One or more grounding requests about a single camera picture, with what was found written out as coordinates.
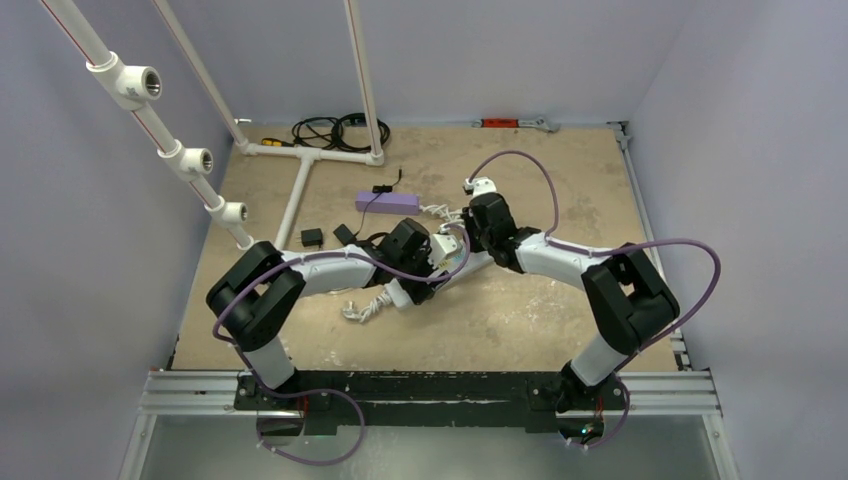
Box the white power strip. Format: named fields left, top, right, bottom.
left=387, top=251, right=495, bottom=313

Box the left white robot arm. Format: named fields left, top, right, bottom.
left=205, top=218, right=448, bottom=409

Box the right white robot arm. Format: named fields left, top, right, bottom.
left=466, top=193, right=680, bottom=407

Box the purple rectangular box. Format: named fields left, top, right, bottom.
left=354, top=191, right=420, bottom=216

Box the red adjustable wrench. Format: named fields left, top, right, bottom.
left=471, top=117, right=560, bottom=133

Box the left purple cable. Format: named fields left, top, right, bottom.
left=211, top=221, right=473, bottom=392

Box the purple cable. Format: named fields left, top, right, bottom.
left=466, top=149, right=722, bottom=376
left=211, top=221, right=473, bottom=392

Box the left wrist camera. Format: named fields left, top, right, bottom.
left=428, top=232, right=463, bottom=272

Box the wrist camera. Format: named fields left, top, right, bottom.
left=428, top=232, right=463, bottom=272
left=463, top=176, right=497, bottom=198

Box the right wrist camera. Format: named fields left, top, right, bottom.
left=463, top=176, right=497, bottom=198

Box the white plug with cord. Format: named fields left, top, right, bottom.
left=419, top=204, right=464, bottom=225

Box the white power strip cord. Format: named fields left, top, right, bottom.
left=340, top=291, right=392, bottom=325

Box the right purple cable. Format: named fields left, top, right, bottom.
left=466, top=149, right=722, bottom=376

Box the black coiled cable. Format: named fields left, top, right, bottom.
left=291, top=113, right=392, bottom=152

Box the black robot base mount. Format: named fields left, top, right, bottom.
left=234, top=370, right=630, bottom=444

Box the yellow handled screwdriver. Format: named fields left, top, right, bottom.
left=261, top=137, right=293, bottom=147

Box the aluminium rail frame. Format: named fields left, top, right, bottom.
left=120, top=123, right=736, bottom=479

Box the white pvc pipe frame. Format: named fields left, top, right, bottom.
left=37, top=1, right=385, bottom=250

